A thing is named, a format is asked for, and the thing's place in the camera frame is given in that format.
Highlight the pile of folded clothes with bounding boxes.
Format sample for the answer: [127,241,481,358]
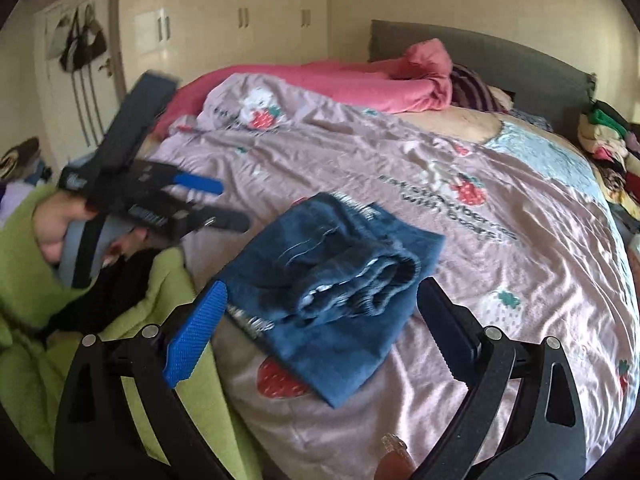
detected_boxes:
[577,101,639,237]

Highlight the dark grey bed headboard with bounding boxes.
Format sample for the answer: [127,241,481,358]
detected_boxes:
[369,20,597,143]

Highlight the pink strawberry print bedsheet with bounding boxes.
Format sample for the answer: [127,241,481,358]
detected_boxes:
[154,74,639,479]

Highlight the left hand red nails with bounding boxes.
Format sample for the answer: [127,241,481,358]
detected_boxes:
[31,192,151,269]

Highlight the right hand red nail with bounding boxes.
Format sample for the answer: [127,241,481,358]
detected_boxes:
[373,434,416,480]

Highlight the striped dark garment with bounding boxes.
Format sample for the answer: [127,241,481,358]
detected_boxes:
[450,64,513,113]

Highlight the blue denim pants lace trim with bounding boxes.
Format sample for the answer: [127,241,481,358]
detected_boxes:
[216,193,445,408]

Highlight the light blue patterned pillow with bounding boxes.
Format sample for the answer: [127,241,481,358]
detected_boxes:
[485,122,606,204]

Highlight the pink crumpled blanket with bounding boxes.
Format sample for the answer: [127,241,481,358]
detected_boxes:
[152,39,454,140]

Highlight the hanging bags on door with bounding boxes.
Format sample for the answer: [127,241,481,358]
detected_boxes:
[46,0,118,148]

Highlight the green sleeve left forearm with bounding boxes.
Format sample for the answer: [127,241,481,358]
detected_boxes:
[0,181,97,331]

